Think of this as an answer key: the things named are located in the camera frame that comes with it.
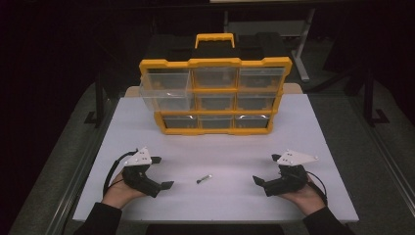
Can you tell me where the aluminium frame rail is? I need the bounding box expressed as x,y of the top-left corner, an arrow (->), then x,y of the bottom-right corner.
52,97 -> 119,235
348,96 -> 415,210

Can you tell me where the white metal desk frame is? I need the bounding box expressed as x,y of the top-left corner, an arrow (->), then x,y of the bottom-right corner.
223,7 -> 317,83

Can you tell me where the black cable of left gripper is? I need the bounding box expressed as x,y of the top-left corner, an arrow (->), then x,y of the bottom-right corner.
102,149 -> 139,198

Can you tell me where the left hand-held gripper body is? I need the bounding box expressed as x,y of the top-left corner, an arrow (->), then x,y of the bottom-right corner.
121,146 -> 162,199

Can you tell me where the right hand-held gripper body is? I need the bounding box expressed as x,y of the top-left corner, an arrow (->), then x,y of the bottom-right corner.
263,149 -> 319,198

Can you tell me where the small black and silver screw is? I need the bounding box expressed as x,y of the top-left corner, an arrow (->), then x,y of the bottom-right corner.
196,173 -> 213,185

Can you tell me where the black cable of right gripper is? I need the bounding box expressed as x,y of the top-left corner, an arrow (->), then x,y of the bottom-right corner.
305,170 -> 329,208

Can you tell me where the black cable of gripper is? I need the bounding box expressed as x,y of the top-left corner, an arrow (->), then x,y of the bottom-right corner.
102,149 -> 139,198
305,170 -> 329,208

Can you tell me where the person's right hand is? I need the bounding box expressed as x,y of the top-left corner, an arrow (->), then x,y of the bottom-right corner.
279,182 -> 327,217

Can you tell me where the black metal stand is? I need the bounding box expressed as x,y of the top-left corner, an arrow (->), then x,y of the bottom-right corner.
362,67 -> 392,128
83,70 -> 110,129

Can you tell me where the person's left hand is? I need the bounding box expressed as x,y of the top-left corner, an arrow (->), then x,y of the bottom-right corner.
101,169 -> 147,211

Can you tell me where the clear plastic drawer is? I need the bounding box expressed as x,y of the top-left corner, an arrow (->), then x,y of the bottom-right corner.
139,71 -> 194,113

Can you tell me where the yellow and black drawer organizer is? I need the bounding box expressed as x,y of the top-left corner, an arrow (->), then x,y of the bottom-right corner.
138,32 -> 294,137

